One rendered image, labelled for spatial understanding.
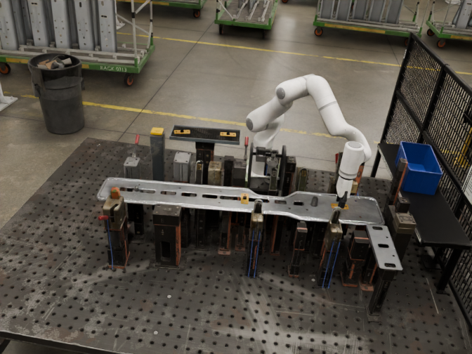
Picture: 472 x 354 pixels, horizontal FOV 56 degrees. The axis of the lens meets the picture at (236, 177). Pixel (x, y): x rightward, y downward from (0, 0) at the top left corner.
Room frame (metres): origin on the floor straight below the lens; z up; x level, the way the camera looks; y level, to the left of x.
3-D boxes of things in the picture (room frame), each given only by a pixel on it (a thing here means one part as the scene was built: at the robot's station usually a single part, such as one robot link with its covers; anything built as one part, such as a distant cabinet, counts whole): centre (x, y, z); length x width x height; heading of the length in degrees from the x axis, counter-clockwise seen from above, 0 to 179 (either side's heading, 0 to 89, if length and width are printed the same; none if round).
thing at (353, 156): (1.78, -0.52, 1.28); 0.09 x 0.08 x 0.13; 130
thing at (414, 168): (2.05, -0.95, 1.10); 0.30 x 0.17 x 0.13; 173
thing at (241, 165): (1.97, -0.02, 0.89); 0.13 x 0.11 x 0.38; 0
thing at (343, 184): (1.77, -0.52, 1.14); 0.10 x 0.07 x 0.11; 0
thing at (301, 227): (1.60, -0.32, 0.84); 0.11 x 0.08 x 0.29; 0
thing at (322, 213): (1.77, -0.03, 1.00); 1.38 x 0.22 x 0.02; 90
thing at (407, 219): (1.64, -0.79, 0.88); 0.08 x 0.08 x 0.36; 0
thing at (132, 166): (1.94, 0.54, 0.88); 0.11 x 0.10 x 0.36; 0
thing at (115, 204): (1.59, 0.54, 0.88); 0.15 x 0.11 x 0.36; 0
